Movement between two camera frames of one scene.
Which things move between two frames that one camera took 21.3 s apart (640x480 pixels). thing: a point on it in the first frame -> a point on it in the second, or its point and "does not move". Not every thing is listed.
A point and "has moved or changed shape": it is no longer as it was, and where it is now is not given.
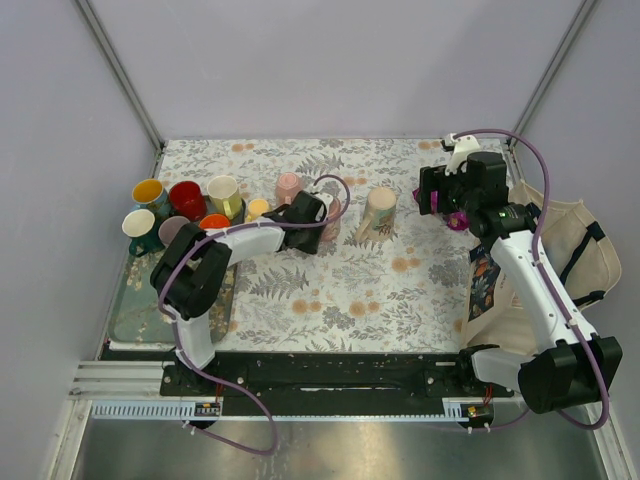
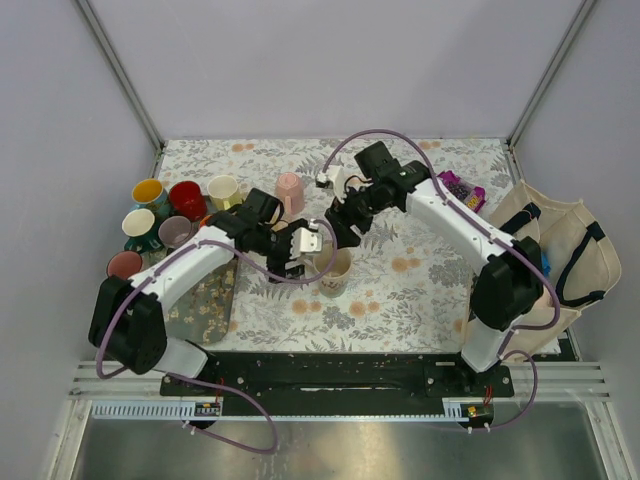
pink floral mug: [331, 231] has moved or changed shape
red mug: [187, 200] does not move
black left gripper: [312, 247] -> [279, 266]
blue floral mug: [148, 194] does not move
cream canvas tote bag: [573, 249] does not move
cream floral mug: [379, 216] -> [334, 283]
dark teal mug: [142, 228] does not move
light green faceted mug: [225, 196] does not move
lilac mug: [169, 227] does not move
